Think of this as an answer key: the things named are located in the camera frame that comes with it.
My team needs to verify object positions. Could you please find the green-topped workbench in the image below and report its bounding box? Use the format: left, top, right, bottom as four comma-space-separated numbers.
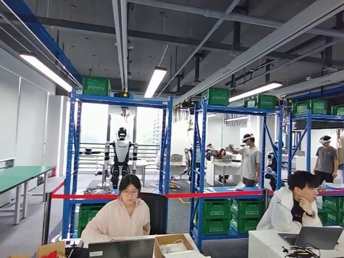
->
0, 165, 57, 226

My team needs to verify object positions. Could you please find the white black humanoid robot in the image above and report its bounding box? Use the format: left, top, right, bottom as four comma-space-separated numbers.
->
183, 147, 195, 177
103, 127, 139, 189
265, 141, 284, 191

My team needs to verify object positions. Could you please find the white ceiling light strip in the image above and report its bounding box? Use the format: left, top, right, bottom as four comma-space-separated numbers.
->
143, 66, 167, 99
229, 81, 283, 103
20, 52, 73, 92

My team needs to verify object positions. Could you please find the person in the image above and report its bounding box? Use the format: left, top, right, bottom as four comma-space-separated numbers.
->
205, 143, 216, 161
256, 170, 323, 234
217, 148, 229, 183
313, 134, 339, 186
229, 133, 262, 188
80, 174, 151, 246

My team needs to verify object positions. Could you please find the white desk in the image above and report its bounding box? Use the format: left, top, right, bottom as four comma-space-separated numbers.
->
205, 160, 243, 186
247, 227, 344, 258

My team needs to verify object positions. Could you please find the black office chair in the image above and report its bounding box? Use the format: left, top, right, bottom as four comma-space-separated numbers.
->
138, 192, 167, 236

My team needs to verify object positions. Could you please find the red barrier tape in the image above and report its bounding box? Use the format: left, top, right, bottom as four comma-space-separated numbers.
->
51, 181, 344, 200

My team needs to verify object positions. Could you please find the open cardboard box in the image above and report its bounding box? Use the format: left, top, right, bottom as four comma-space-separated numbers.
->
153, 233, 195, 258

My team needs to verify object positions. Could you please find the grey laptop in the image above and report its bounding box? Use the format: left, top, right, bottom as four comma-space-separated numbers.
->
88, 238, 155, 258
278, 226, 344, 250

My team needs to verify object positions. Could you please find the small cardboard box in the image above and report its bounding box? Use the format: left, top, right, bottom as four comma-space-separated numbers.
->
36, 241, 66, 258

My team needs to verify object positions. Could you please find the grey ceiling cable tray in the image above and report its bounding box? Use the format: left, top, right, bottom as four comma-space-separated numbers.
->
112, 0, 130, 91
174, 0, 344, 105

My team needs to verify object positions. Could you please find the black cable tangle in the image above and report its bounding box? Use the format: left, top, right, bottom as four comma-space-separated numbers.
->
282, 243, 321, 258

